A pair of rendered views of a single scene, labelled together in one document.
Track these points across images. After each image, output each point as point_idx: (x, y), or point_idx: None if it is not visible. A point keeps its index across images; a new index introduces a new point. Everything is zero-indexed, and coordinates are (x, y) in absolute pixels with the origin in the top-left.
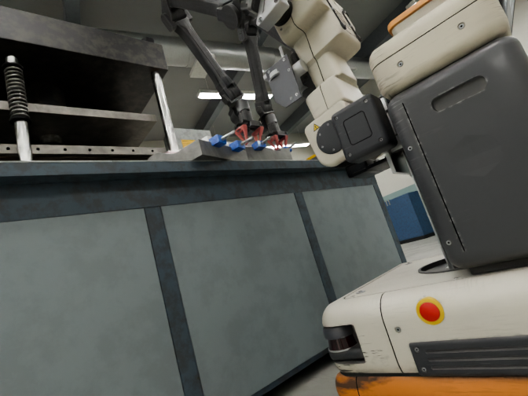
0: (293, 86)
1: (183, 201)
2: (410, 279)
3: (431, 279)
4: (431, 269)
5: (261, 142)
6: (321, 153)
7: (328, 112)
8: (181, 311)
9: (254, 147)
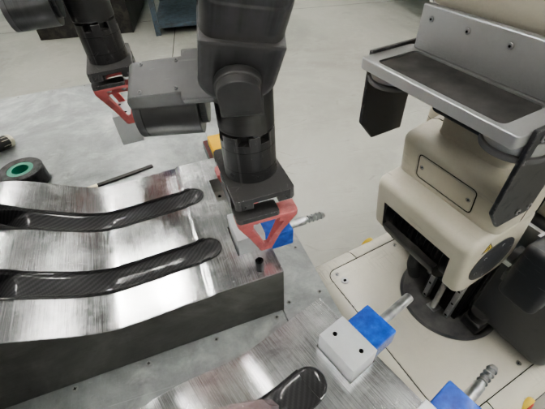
0: (537, 189)
1: None
2: (457, 356)
3: (491, 362)
4: (414, 310)
5: (292, 226)
6: (465, 280)
7: (515, 227)
8: None
9: (274, 244)
